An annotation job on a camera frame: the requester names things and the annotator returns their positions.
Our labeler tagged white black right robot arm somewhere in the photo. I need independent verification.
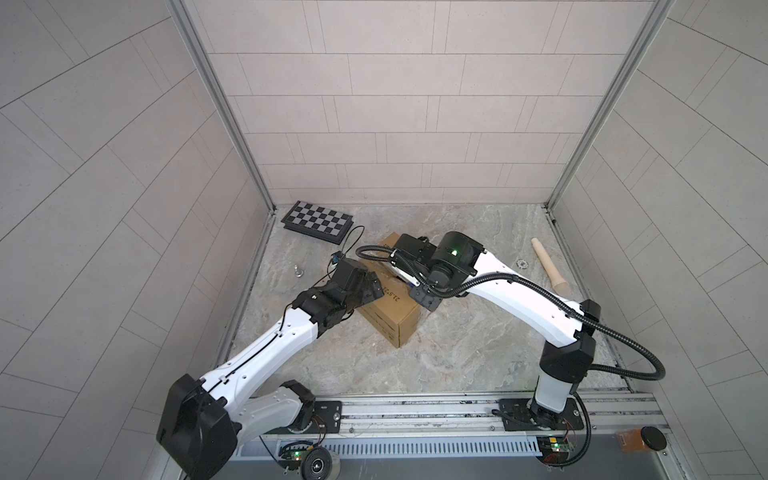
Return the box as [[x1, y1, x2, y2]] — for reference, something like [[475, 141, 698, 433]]
[[389, 231, 596, 429]]

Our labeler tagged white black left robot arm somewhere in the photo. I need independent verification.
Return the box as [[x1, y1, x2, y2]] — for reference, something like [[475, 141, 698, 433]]
[[156, 263, 384, 479]]

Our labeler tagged black white chessboard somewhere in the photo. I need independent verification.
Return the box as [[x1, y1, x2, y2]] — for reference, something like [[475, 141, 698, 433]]
[[281, 201, 354, 245]]

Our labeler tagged aluminium corner post right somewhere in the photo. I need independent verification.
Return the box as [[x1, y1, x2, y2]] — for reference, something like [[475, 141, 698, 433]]
[[544, 0, 675, 217]]

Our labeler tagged brown cardboard express box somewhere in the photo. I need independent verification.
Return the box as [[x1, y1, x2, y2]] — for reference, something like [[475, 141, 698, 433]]
[[357, 259, 423, 348]]

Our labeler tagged green circuit board right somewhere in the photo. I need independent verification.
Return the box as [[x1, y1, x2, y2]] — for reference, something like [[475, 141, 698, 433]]
[[536, 436, 572, 464]]

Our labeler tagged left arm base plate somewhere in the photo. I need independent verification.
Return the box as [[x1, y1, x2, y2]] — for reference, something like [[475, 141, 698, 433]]
[[267, 400, 343, 435]]

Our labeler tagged round black speaker device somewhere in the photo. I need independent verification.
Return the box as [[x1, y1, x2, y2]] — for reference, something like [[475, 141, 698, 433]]
[[277, 440, 341, 480]]

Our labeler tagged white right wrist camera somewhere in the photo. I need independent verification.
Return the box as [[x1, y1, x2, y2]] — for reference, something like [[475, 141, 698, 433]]
[[387, 259, 420, 287]]

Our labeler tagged cream plastic handle tool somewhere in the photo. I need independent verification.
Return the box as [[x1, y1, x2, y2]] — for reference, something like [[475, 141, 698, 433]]
[[531, 238, 572, 298]]

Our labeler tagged aluminium corner post left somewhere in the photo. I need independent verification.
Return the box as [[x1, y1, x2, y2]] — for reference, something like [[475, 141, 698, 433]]
[[166, 0, 277, 216]]

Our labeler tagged black corrugated cable conduit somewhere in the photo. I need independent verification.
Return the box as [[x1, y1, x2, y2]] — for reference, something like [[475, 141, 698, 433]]
[[355, 243, 667, 469]]

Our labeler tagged brown jar black lid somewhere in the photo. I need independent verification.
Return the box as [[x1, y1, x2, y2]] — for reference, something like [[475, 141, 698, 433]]
[[616, 426, 668, 453]]

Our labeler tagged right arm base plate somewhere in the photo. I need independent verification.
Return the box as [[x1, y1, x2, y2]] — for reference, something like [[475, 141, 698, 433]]
[[491, 397, 585, 432]]

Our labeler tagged aluminium corner post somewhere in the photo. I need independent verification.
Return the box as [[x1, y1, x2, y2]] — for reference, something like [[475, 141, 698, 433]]
[[166, 0, 277, 216], [544, 0, 675, 217]]

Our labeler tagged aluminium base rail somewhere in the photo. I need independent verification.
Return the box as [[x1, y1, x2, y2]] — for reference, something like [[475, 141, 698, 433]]
[[220, 393, 669, 472]]

